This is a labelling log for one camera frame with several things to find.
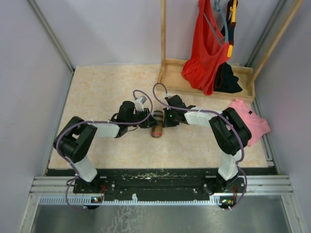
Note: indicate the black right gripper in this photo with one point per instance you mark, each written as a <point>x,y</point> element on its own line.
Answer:
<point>167,123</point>

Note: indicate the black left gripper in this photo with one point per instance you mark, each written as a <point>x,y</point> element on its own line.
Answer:
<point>151,122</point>

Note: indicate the plaid brown glasses case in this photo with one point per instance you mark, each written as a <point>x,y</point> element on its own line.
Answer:
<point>157,130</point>

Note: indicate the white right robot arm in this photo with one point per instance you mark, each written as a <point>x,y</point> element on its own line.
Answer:
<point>230,131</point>

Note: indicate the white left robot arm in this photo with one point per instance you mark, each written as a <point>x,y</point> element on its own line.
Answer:
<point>75,139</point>

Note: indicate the wooden clothes rack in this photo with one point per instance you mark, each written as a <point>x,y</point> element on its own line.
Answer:
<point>170,78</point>

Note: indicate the black garment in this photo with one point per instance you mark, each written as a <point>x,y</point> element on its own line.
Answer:
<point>225,80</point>

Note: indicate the red garment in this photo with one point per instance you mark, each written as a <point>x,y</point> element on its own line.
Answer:
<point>209,51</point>

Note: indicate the pink folded shirt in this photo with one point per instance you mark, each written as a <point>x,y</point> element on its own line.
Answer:
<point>256,125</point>

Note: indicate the yellow black hanger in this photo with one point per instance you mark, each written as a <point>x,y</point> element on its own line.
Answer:
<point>229,28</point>

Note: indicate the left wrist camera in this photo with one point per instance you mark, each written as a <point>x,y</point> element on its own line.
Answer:
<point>139,103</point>

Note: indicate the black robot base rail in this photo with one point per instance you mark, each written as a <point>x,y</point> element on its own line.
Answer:
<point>160,186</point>

